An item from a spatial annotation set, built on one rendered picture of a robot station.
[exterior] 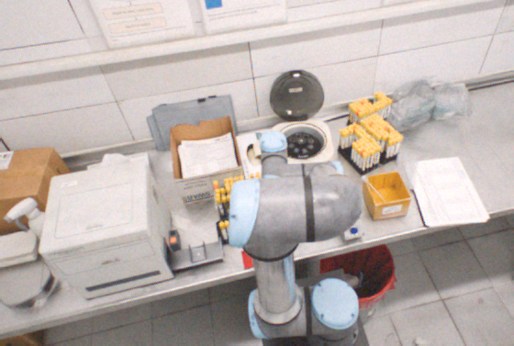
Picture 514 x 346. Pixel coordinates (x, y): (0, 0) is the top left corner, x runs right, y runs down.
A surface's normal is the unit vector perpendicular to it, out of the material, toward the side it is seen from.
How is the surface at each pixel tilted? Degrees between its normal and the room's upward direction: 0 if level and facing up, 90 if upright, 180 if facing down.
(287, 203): 24
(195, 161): 1
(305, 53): 90
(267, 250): 89
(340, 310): 9
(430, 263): 0
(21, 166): 3
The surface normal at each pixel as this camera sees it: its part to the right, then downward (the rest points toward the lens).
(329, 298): 0.11, -0.60
